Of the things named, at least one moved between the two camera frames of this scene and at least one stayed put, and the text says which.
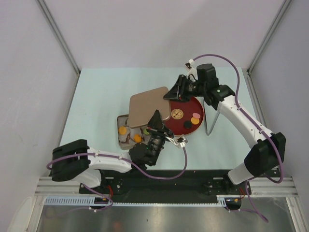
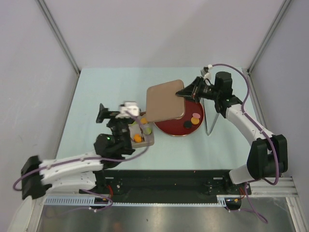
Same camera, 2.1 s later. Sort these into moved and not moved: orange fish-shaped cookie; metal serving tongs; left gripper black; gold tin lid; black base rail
Moved: left gripper black; gold tin lid
Not moved: orange fish-shaped cookie; black base rail; metal serving tongs
